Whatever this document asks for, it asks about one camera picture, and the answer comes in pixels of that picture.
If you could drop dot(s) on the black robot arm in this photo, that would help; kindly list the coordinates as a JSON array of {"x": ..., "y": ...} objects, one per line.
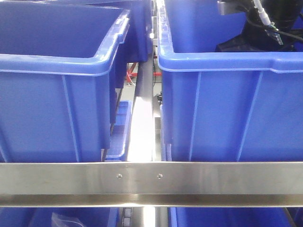
[{"x": 268, "y": 27}]

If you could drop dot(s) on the stainless steel shelf rack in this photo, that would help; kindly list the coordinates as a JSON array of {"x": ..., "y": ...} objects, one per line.
[{"x": 147, "y": 183}]

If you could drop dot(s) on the blue plastic bin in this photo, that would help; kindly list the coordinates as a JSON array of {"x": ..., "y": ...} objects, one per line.
[
  {"x": 225, "y": 106},
  {"x": 57, "y": 68}
]

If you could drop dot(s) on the blue plastic bin left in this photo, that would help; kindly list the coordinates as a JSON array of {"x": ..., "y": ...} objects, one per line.
[{"x": 57, "y": 68}]

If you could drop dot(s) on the blue plastic bin middle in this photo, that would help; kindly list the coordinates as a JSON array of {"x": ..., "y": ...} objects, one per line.
[{"x": 225, "y": 106}]

